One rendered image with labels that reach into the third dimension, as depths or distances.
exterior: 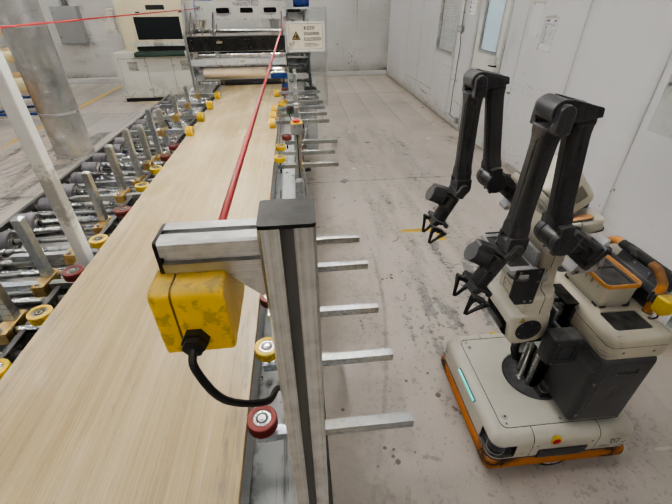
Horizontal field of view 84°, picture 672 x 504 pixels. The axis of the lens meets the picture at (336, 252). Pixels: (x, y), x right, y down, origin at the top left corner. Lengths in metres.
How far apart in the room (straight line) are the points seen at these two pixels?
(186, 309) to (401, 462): 1.85
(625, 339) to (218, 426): 1.40
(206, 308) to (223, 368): 0.97
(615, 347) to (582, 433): 0.51
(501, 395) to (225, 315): 1.83
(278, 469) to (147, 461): 0.41
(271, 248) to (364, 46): 11.66
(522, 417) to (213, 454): 1.37
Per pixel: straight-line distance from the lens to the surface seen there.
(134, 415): 1.23
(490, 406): 1.97
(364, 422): 1.15
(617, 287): 1.75
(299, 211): 0.26
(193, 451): 1.11
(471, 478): 2.10
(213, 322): 0.28
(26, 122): 1.78
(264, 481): 1.34
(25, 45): 6.29
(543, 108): 1.08
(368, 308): 1.50
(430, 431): 2.16
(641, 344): 1.78
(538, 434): 1.98
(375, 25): 11.89
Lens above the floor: 1.82
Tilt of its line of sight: 34 degrees down
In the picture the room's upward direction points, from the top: 1 degrees counter-clockwise
